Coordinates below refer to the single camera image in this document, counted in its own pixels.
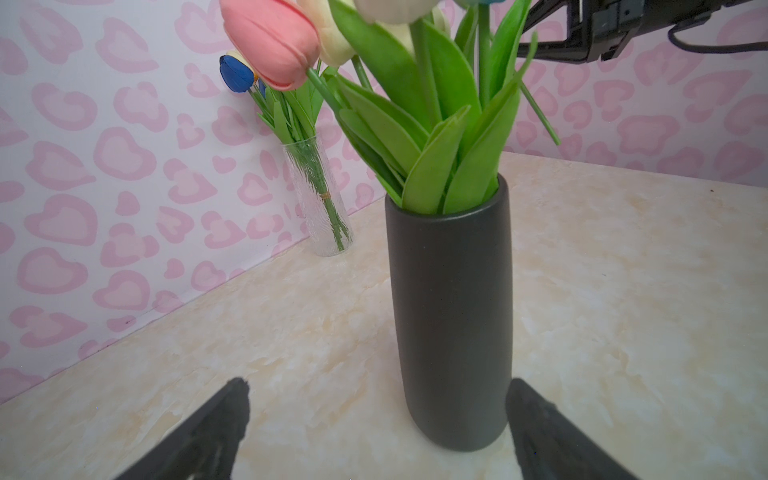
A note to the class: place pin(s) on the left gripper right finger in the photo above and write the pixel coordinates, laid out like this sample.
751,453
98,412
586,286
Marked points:
549,446

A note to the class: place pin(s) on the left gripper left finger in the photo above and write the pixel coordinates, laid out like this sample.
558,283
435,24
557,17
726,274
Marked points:
205,445

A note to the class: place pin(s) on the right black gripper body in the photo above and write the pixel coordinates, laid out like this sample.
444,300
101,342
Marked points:
651,15

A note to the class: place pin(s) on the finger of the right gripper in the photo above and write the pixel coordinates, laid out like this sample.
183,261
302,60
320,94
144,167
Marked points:
595,30

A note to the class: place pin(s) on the black cone vase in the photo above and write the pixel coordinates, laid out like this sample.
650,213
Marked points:
452,291

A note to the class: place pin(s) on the clear glass vase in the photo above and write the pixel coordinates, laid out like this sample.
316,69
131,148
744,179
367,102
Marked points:
319,197

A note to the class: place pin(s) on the deep pink tulip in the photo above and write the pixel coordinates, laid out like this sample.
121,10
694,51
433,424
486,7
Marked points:
281,42

